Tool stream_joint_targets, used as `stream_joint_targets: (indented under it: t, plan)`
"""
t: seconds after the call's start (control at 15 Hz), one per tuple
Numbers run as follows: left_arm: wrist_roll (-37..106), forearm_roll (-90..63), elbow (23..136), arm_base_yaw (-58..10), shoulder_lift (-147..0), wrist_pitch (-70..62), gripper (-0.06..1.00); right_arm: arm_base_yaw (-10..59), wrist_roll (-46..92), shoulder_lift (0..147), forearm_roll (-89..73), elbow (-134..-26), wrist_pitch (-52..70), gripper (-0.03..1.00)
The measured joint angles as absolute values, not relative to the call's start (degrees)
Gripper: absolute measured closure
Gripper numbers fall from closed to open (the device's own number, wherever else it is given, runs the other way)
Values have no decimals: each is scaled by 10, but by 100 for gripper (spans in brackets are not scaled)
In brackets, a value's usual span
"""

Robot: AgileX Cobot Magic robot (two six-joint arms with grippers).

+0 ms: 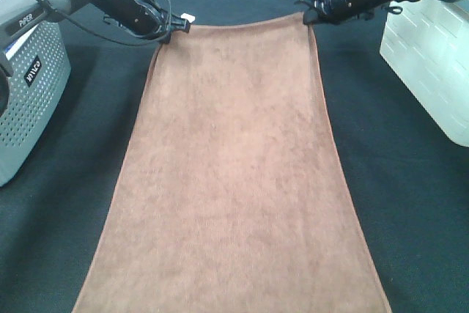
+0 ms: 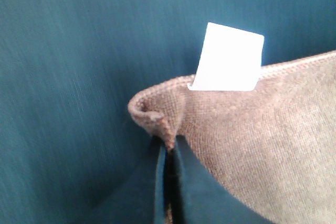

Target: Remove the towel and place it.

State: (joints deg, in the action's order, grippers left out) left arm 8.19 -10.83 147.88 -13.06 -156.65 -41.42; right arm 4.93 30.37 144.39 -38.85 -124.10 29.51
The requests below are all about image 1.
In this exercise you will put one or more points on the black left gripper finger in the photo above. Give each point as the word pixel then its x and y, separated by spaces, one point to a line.
pixel 181 26

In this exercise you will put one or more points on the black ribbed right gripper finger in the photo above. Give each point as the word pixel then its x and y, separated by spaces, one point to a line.
pixel 311 16

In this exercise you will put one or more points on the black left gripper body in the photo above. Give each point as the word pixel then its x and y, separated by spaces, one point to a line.
pixel 135 9

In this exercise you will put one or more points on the brown towel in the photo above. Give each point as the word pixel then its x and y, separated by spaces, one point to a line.
pixel 231 196

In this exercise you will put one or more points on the white plastic basket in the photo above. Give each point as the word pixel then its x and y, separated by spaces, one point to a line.
pixel 427 47

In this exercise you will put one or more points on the grey perforated laundry basket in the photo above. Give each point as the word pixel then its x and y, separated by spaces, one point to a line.
pixel 41 69

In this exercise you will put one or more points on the black table cloth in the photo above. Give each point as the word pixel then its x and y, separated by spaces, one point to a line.
pixel 408 181

